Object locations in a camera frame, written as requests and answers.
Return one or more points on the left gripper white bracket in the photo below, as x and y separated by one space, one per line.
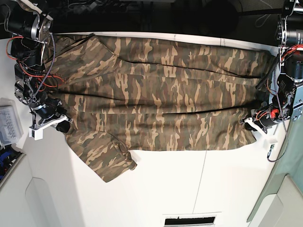
268 140

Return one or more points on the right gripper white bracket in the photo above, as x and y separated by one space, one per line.
61 124

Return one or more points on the camouflage t-shirt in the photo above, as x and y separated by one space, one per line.
126 93

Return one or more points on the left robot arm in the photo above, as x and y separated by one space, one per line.
286 74

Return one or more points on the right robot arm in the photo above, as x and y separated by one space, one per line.
30 24

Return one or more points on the clear plastic storage box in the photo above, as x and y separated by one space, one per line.
10 126

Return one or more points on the blue items bin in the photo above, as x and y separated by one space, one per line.
9 158

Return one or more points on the white floor vent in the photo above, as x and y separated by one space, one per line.
209 219

